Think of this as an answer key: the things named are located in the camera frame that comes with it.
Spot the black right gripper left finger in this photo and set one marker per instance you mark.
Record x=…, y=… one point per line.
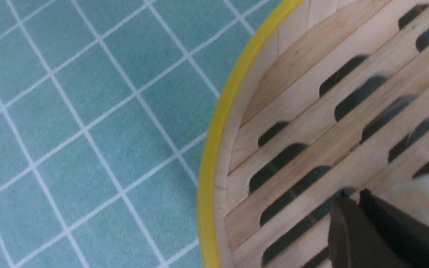
x=354, y=242

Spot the bamboo steamer tray yellow rim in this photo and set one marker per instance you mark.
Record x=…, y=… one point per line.
x=326, y=95

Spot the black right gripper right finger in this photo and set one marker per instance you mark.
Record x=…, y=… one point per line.
x=407, y=237

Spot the green checkered tablecloth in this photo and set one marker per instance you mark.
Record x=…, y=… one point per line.
x=104, y=108

